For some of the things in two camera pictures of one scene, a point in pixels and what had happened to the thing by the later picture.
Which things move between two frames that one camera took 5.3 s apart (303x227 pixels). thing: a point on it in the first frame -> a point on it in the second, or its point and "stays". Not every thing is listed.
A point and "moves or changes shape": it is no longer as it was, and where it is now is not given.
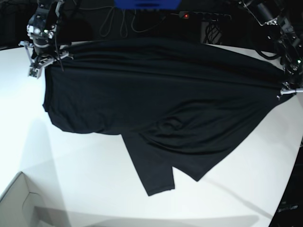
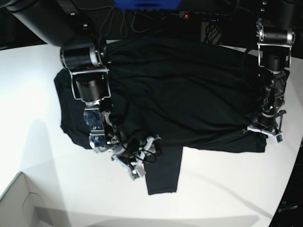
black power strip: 204,16 stays
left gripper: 42,52 -> 131,160
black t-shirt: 179,104 moves or changes shape
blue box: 147,4 stays
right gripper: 294,83 -> 269,124
